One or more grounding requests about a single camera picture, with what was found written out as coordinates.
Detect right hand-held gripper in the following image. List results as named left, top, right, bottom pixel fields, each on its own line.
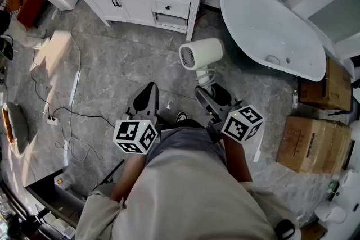
left=195, top=83, right=265, bottom=145

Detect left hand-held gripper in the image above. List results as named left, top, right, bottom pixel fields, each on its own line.
left=112, top=81, right=164, bottom=155

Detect white hair dryer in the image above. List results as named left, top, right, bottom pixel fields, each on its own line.
left=178, top=37, right=226, bottom=93

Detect grey cloth bag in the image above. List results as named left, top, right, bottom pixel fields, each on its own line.
left=2, top=102, right=31, bottom=156

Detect person's right forearm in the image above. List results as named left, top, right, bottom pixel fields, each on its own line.
left=223, top=136, right=253, bottom=184

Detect person's left forearm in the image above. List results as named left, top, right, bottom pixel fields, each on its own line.
left=110, top=151, right=147, bottom=203

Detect beige cloth bundle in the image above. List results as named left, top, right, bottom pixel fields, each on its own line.
left=8, top=19, right=51, bottom=51

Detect black bag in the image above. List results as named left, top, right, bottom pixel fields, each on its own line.
left=0, top=35, right=15, bottom=62

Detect person's grey shorts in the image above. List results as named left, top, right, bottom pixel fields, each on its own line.
left=145, top=119, right=227, bottom=167

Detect white bathtub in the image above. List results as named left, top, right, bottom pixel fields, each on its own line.
left=220, top=0, right=327, bottom=83

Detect person's beige shirt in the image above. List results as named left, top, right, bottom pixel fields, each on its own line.
left=75, top=148, right=302, bottom=240

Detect large cardboard box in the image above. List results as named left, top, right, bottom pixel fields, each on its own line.
left=276, top=115, right=354, bottom=175

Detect small cardboard box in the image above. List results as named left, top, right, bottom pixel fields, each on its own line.
left=297, top=57, right=353, bottom=112

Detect dark low table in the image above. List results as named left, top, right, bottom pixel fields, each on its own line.
left=24, top=167, right=87, bottom=230

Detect orange brown box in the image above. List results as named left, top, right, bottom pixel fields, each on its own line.
left=5, top=0, right=47, bottom=29

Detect white paper roll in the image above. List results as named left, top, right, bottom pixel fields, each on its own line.
left=340, top=169, right=360, bottom=189
left=314, top=201, right=348, bottom=225

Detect black tripod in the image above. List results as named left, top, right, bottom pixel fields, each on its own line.
left=0, top=206, right=48, bottom=240

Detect black power cable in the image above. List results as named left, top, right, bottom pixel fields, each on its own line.
left=29, top=49, right=115, bottom=129

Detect white cable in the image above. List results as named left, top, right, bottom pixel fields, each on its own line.
left=54, top=10, right=105, bottom=163

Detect black strap buckle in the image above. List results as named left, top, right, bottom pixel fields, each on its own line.
left=274, top=218, right=296, bottom=240

